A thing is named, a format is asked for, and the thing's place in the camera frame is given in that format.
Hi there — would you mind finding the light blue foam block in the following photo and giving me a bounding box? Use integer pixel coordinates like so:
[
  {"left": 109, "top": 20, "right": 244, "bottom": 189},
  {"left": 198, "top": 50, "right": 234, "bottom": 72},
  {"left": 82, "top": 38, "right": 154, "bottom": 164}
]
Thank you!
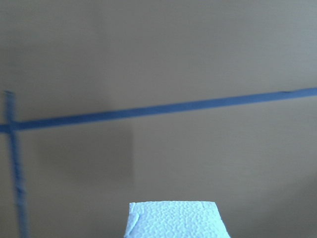
[{"left": 124, "top": 201, "right": 230, "bottom": 238}]

